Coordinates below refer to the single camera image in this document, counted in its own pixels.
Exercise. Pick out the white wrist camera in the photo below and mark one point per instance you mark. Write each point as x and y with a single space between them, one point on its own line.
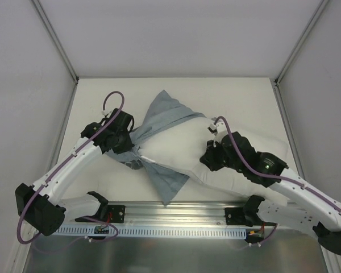
106 113
219 130

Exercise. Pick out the aluminium mounting rail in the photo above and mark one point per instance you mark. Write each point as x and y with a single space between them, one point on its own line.
197 214

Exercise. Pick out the aluminium frame post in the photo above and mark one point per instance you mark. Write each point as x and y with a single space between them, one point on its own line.
302 40
48 26

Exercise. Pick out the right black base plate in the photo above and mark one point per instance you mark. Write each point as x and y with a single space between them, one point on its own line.
235 216

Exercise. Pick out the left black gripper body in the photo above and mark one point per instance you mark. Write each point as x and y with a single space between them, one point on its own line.
124 143

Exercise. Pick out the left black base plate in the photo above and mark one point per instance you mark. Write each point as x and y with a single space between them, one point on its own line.
115 213

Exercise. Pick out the left aluminium frame post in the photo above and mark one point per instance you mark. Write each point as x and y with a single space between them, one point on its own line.
48 26

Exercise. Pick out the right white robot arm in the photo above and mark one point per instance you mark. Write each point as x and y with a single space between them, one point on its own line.
320 216

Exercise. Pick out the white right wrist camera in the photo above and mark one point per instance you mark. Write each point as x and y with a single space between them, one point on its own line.
219 130

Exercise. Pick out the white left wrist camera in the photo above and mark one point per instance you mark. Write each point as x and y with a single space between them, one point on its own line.
106 113

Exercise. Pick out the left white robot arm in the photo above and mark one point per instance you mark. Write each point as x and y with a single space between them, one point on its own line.
42 204

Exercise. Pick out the white pillow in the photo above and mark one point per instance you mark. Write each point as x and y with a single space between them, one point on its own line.
180 148

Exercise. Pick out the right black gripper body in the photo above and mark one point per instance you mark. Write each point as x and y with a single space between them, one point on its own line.
211 158

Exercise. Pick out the grey striped pillowcase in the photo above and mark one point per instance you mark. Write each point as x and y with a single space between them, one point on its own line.
163 113

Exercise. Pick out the white slotted cable duct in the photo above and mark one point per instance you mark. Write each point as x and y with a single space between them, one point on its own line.
153 232

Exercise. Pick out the right aluminium frame post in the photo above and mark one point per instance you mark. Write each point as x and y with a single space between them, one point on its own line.
302 40

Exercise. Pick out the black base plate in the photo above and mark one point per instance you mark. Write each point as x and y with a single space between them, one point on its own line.
115 213
235 216

